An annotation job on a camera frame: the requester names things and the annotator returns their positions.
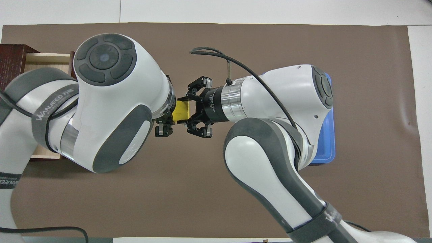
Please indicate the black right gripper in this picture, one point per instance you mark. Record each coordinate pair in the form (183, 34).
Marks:
(213, 104)

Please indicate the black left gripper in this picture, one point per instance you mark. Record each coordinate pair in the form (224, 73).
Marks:
(168, 118)

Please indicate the yellow cube block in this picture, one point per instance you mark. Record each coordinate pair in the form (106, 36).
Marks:
(182, 111)

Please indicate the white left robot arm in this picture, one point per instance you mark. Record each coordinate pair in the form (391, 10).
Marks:
(108, 101)

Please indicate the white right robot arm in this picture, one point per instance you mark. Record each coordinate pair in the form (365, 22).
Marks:
(270, 162)

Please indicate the blue plastic tray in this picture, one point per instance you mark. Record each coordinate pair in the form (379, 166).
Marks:
(327, 141)

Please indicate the dark wooden cabinet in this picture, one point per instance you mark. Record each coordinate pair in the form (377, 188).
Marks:
(13, 60)

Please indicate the brown table mat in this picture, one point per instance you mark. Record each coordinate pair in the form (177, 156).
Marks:
(371, 84)

